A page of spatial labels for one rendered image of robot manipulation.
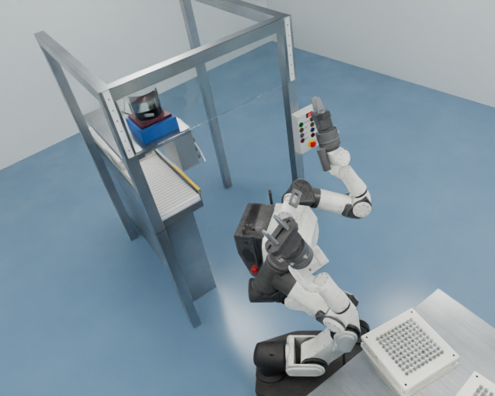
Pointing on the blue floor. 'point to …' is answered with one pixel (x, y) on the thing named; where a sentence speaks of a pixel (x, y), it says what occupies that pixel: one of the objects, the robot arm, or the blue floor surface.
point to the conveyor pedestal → (198, 275)
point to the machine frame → (79, 71)
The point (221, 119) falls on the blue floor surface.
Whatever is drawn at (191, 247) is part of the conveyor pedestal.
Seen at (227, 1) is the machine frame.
